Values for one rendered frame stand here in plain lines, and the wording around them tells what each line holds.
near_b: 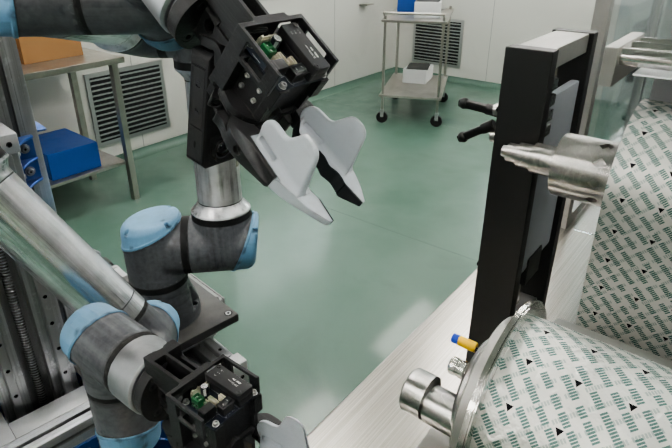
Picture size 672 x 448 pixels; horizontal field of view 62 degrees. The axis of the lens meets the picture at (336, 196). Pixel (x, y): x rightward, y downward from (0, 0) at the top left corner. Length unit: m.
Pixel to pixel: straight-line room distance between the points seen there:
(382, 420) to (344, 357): 1.46
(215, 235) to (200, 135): 0.58
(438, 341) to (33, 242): 0.65
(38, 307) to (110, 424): 0.49
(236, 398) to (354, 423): 0.35
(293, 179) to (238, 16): 0.13
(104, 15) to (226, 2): 0.19
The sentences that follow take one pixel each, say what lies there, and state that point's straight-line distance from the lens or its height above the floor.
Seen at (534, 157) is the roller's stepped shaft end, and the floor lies 1.34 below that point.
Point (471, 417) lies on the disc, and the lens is 0.37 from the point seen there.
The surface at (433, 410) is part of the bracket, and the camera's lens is 0.51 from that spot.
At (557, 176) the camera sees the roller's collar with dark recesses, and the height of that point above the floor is 1.33.
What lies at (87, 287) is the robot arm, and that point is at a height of 1.13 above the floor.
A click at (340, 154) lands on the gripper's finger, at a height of 1.38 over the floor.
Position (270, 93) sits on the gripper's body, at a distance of 0.42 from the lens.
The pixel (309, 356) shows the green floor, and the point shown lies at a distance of 2.34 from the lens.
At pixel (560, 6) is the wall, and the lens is 6.11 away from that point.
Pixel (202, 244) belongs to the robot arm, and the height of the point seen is 1.01.
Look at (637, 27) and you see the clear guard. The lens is 1.31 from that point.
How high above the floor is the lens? 1.55
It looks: 25 degrees down
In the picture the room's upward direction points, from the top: straight up
